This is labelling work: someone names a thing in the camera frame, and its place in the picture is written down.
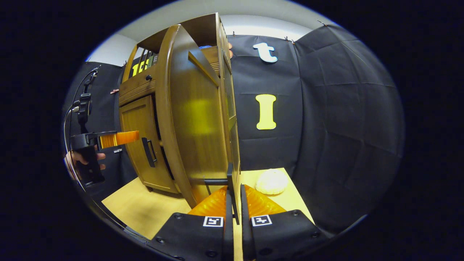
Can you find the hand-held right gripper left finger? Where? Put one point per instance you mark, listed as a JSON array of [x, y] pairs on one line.
[[229, 232]]

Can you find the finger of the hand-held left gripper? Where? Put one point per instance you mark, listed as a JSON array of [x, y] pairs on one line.
[[119, 138]]

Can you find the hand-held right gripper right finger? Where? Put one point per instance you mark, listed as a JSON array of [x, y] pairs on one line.
[[245, 232]]

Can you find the wooden shoe cabinet door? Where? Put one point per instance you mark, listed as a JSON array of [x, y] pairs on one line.
[[195, 119], [139, 127]]

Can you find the wooden double-door shoe cabinet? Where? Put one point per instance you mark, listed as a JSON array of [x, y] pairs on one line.
[[208, 32]]

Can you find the wooden cabinet drawer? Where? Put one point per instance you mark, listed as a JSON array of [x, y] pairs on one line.
[[136, 88]]

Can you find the white round knitted object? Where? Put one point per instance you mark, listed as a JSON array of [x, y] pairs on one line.
[[272, 182]]

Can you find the black backdrop cloth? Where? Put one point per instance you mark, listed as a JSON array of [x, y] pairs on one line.
[[344, 127]]

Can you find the black clip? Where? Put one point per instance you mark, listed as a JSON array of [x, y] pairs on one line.
[[322, 23], [289, 39]]

